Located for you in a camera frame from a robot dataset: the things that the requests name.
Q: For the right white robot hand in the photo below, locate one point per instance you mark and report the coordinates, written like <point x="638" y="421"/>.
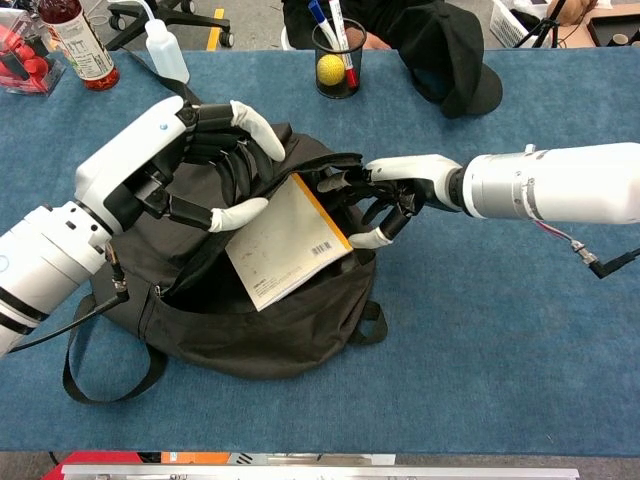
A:
<point x="425" y="172"/>

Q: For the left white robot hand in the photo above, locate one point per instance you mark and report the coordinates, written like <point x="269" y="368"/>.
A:
<point x="130" y="150"/>

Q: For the white book with yellow spine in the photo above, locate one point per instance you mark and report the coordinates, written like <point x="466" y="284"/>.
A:
<point x="285" y="245"/>

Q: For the black fabric backpack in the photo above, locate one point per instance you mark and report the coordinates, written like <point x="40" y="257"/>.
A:
<point x="275" y="340"/>

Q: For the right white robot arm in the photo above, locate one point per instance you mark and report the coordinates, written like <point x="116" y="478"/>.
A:
<point x="560" y="182"/>

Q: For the white plastic squeeze bottle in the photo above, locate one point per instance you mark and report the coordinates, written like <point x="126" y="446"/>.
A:
<point x="167" y="50"/>

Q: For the brown jar with label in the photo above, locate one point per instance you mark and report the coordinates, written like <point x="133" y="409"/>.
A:
<point x="85" y="45"/>

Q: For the white marker with red cap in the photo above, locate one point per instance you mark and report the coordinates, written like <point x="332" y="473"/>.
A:
<point x="352" y="77"/>

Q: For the black baseball cap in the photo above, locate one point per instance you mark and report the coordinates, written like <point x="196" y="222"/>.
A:
<point x="450" y="50"/>

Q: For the clear box with red pieces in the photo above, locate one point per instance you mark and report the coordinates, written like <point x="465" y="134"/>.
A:
<point x="25" y="70"/>

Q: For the yellow ball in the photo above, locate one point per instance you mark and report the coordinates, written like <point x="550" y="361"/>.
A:
<point x="331" y="69"/>

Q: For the black office chair base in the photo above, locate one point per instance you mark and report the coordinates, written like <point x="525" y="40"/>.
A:
<point x="200" y="20"/>

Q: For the white plastic basket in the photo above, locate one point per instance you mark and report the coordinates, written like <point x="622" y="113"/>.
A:
<point x="502" y="22"/>

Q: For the black tripod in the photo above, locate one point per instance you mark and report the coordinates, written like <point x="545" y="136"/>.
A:
<point x="542" y="25"/>

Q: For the white marker with blue cap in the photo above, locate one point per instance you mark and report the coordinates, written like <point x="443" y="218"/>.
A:
<point x="316" y="10"/>

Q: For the orange label strip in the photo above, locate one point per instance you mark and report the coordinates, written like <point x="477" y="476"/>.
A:
<point x="200" y="458"/>

